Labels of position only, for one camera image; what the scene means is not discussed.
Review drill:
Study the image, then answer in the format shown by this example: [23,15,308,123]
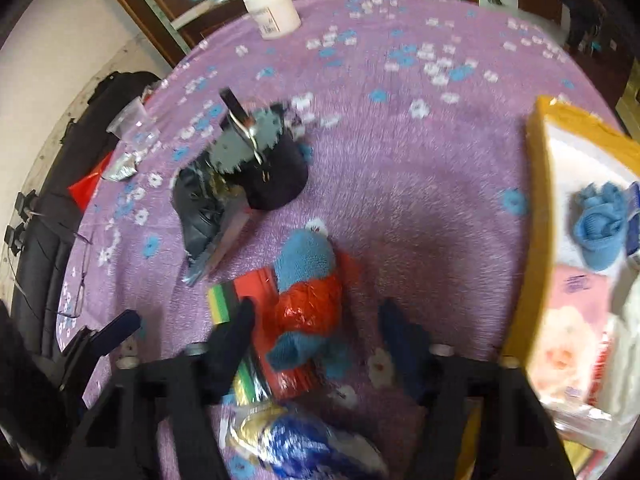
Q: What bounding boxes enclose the clear plastic cup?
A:
[106,96,160,153]

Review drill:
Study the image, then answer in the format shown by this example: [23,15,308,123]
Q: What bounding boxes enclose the multicolour strips bag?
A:
[207,264,321,409]

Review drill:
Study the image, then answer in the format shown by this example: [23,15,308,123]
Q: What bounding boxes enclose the blue knitted cloth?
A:
[573,182,628,271]

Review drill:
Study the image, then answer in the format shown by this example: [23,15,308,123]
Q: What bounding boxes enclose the blue white plastic bag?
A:
[227,402,388,479]

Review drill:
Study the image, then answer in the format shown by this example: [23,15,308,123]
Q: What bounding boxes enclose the yellow cardboard box tray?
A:
[454,94,640,480]

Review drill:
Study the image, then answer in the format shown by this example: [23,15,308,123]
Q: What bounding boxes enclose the black round motor device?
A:
[207,88,308,211]

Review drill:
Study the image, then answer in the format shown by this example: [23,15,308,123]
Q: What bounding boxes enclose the white cloth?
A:
[597,278,639,422]

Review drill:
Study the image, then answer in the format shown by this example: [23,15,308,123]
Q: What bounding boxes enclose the silver foil blister pack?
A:
[102,152,141,182]

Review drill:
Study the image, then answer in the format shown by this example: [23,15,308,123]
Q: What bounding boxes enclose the blue fleece cloth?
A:
[266,229,358,382]

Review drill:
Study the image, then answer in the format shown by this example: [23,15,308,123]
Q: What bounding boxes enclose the blue white tissue pack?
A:
[626,181,640,270]

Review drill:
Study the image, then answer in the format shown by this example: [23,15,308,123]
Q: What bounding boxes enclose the black bag on sofa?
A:
[4,70,162,361]

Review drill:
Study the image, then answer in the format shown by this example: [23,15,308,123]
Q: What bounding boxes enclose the purple floral tablecloth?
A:
[55,0,614,479]

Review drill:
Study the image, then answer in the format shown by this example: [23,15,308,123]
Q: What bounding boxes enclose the black wet wipes pack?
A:
[171,154,252,287]

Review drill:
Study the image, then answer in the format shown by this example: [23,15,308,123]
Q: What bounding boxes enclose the purple framed eyeglasses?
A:
[56,231,96,321]

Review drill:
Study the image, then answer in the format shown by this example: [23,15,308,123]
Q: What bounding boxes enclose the person in dark clothes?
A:
[561,0,601,54]

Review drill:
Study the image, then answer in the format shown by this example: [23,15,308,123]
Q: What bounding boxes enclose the pink tissue pack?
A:
[527,264,611,405]

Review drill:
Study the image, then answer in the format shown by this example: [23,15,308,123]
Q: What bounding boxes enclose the red plastic bag bundle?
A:
[273,273,343,337]

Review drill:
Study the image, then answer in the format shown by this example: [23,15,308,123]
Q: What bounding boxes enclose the white plastic jar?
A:
[243,0,302,40]

